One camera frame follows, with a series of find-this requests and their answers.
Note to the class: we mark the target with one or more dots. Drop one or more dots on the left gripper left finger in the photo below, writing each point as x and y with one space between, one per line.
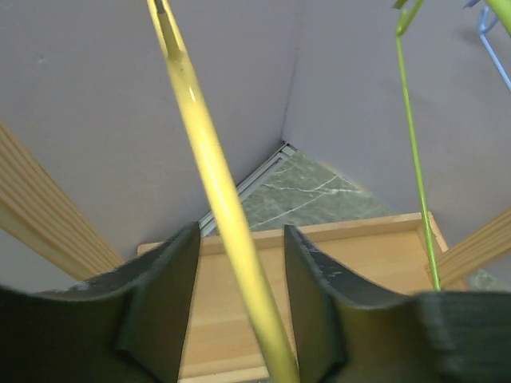
126 325

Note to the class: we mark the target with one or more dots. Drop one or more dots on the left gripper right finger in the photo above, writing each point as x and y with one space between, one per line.
349 329

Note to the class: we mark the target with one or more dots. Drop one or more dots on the blue plastic hanger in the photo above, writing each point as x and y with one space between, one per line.
493 12

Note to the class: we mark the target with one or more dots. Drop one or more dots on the yellow hanger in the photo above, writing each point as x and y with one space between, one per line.
223 199

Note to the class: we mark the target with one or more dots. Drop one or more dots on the green hanger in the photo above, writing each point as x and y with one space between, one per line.
487 243

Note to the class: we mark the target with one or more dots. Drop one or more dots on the left wooden clothes rack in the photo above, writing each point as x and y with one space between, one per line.
129 324

